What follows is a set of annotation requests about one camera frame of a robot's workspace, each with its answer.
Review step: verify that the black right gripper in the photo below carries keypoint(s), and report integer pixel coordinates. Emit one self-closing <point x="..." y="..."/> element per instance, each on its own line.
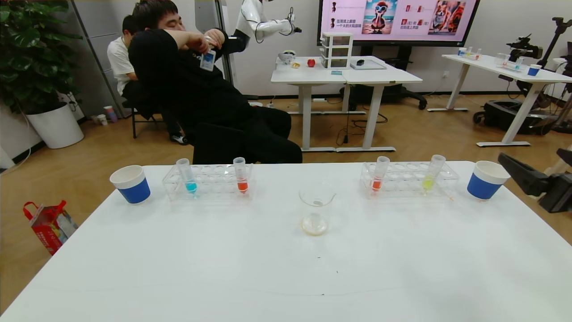
<point x="550" y="189"/>

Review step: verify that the yellow pigment test tube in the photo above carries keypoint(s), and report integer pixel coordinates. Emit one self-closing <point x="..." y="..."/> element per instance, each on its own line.
<point x="429" y="181"/>

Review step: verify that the red pigment test tube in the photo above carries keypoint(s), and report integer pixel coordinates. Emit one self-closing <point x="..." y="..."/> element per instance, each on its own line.
<point x="377" y="182"/>
<point x="241" y="183"/>

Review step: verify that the black background robot arm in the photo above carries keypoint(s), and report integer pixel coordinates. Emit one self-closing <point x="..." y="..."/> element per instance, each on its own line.
<point x="525" y="47"/>

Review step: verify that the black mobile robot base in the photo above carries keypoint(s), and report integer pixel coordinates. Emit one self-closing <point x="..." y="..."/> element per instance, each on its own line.
<point x="505" y="116"/>

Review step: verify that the small clear tube rack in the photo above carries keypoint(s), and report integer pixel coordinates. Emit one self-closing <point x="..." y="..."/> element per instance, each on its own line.
<point x="474" y="55"/>
<point x="516" y="66"/>

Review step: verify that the small clear beaker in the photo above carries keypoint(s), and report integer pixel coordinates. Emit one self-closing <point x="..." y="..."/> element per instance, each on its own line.
<point x="501" y="59"/>

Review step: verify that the clear plastic test tube rack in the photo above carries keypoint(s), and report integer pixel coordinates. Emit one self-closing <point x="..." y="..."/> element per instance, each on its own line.
<point x="404" y="179"/>
<point x="214" y="180"/>

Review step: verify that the clear glass beaker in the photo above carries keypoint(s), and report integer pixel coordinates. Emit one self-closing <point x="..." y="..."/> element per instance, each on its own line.
<point x="315" y="223"/>

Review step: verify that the blue pigment test tube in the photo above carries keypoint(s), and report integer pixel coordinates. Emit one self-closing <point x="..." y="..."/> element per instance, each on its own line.
<point x="188" y="178"/>

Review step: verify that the blue white paper cup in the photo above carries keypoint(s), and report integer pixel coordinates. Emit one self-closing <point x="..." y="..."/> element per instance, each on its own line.
<point x="485" y="185"/>
<point x="134" y="190"/>

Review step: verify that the long white desk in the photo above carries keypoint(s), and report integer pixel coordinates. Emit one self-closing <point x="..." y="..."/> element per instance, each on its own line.
<point x="487" y="62"/>

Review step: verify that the black tripod stand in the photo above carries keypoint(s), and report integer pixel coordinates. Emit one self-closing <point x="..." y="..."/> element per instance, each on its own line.
<point x="561" y="20"/>

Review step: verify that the black display stand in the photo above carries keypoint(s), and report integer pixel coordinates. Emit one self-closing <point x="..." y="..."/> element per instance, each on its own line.
<point x="402" y="94"/>

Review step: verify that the white standing desk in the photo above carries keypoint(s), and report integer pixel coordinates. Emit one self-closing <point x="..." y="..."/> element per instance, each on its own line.
<point x="380" y="75"/>
<point x="308" y="75"/>

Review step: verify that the grey flat tray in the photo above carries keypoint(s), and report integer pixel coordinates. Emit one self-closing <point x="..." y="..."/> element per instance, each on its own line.
<point x="368" y="65"/>

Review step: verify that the white three-drawer organizer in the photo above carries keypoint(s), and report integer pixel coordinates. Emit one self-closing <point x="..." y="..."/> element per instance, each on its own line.
<point x="337" y="49"/>

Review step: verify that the white bowl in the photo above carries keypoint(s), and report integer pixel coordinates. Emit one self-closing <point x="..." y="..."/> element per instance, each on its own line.
<point x="287" y="57"/>

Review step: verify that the white humanoid robot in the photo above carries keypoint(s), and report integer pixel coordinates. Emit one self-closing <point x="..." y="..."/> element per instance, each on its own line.
<point x="268" y="26"/>

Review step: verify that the man in black clothes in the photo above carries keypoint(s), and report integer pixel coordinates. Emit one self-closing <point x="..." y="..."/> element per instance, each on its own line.
<point x="192" y="89"/>

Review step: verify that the black metal chair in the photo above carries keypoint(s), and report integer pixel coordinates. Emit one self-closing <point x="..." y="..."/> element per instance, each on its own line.
<point x="134" y="127"/>

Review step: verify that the stacked coloured cups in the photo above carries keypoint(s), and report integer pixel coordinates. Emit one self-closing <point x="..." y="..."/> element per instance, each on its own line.
<point x="111" y="114"/>

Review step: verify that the man in white t-shirt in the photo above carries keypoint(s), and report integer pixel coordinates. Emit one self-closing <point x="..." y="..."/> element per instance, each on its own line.
<point x="118" y="58"/>

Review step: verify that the small white cup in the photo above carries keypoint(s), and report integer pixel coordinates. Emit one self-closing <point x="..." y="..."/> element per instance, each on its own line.
<point x="102" y="120"/>

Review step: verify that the grey metal cabinet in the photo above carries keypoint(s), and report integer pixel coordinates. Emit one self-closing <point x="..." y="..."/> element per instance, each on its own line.
<point x="94" y="27"/>

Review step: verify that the white plant pot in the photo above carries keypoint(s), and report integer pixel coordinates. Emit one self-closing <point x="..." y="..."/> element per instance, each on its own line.
<point x="56" y="127"/>

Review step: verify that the red paper gift bag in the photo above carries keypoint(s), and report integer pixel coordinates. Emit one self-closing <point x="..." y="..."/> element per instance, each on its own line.
<point x="51" y="228"/>

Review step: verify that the large green leafy plant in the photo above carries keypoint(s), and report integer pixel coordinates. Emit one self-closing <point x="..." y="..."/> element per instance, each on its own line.
<point x="31" y="53"/>

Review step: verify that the large wall display screen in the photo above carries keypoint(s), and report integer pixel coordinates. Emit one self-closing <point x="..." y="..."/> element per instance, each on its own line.
<point x="393" y="22"/>

